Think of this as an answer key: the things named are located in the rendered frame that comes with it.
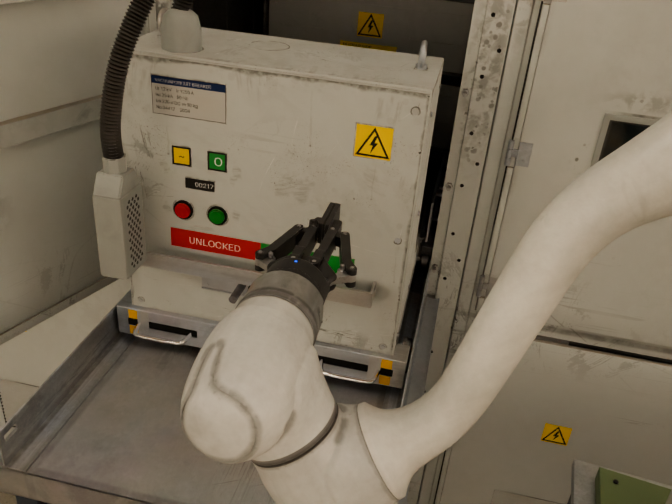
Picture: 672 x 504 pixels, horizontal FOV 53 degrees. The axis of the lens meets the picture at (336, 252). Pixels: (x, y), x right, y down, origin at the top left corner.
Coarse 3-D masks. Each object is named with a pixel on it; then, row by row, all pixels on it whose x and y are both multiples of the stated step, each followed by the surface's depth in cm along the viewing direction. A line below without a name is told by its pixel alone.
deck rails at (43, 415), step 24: (408, 312) 143; (96, 336) 120; (120, 336) 128; (408, 336) 135; (72, 360) 113; (96, 360) 121; (48, 384) 107; (72, 384) 114; (96, 384) 116; (408, 384) 122; (24, 408) 102; (48, 408) 108; (72, 408) 111; (384, 408) 116; (0, 432) 97; (24, 432) 103; (48, 432) 106; (24, 456) 101
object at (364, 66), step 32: (224, 32) 118; (224, 64) 99; (256, 64) 99; (288, 64) 102; (320, 64) 103; (352, 64) 105; (384, 64) 106; (416, 192) 102; (416, 224) 118; (416, 256) 143
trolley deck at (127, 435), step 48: (432, 336) 136; (144, 384) 118; (336, 384) 121; (96, 432) 107; (144, 432) 108; (0, 480) 101; (48, 480) 99; (96, 480) 99; (144, 480) 100; (192, 480) 100; (240, 480) 101
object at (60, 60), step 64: (0, 0) 104; (64, 0) 117; (128, 0) 129; (0, 64) 110; (64, 64) 121; (0, 128) 112; (64, 128) 123; (0, 192) 118; (64, 192) 130; (0, 256) 122; (64, 256) 135; (0, 320) 126
